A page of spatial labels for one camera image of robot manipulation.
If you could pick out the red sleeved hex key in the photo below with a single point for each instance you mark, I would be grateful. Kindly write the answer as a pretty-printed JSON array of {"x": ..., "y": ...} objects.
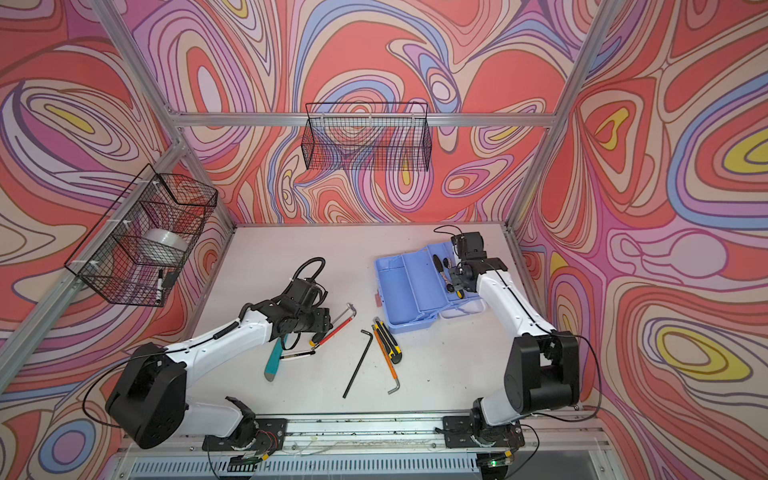
[{"x": 341, "y": 321}]

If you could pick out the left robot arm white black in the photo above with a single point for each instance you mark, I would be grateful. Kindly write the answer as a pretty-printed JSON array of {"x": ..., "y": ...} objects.
[{"x": 150, "y": 401}]

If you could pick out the black wire basket wall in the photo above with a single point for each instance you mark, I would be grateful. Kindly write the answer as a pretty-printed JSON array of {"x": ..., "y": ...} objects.
[
  {"x": 122, "y": 268},
  {"x": 368, "y": 136}
]

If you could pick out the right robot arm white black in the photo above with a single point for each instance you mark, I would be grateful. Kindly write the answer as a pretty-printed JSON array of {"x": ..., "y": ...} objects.
[{"x": 543, "y": 366}]

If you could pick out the black wire basket back wall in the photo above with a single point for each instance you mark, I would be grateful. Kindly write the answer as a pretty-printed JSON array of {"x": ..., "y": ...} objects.
[{"x": 368, "y": 136}]

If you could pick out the silver tape roll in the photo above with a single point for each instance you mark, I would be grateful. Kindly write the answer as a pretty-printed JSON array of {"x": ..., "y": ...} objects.
[{"x": 166, "y": 238}]

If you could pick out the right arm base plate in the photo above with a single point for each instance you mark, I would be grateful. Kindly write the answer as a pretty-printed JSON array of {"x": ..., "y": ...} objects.
[{"x": 463, "y": 431}]

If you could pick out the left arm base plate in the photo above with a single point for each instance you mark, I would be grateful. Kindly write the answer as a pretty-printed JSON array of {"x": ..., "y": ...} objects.
[{"x": 262, "y": 435}]

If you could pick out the black hex key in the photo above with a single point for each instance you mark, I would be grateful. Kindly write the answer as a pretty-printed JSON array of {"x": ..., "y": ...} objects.
[{"x": 369, "y": 335}]

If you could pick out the yellow black utility knife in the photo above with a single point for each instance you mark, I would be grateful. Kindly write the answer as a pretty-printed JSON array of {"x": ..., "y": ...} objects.
[{"x": 392, "y": 347}]

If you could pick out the black marker pen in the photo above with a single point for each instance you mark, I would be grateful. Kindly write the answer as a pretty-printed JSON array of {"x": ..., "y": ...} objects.
[{"x": 159, "y": 287}]

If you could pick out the black wire basket left wall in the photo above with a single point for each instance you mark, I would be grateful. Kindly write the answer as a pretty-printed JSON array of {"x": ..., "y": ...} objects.
[{"x": 122, "y": 268}]

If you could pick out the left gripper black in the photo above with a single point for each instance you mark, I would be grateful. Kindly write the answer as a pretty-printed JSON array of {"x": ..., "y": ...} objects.
[{"x": 323, "y": 320}]

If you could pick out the orange sleeved hex key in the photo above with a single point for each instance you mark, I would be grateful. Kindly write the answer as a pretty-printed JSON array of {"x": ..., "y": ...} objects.
[{"x": 388, "y": 361}]

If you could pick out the white pink tool box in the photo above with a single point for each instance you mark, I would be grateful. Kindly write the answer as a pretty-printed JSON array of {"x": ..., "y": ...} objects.
[{"x": 414, "y": 295}]

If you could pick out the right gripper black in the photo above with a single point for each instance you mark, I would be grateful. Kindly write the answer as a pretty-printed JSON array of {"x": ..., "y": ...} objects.
[{"x": 459, "y": 284}]

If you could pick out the teal utility knife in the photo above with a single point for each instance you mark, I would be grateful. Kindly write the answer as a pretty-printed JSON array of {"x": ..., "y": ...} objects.
[{"x": 273, "y": 362}]

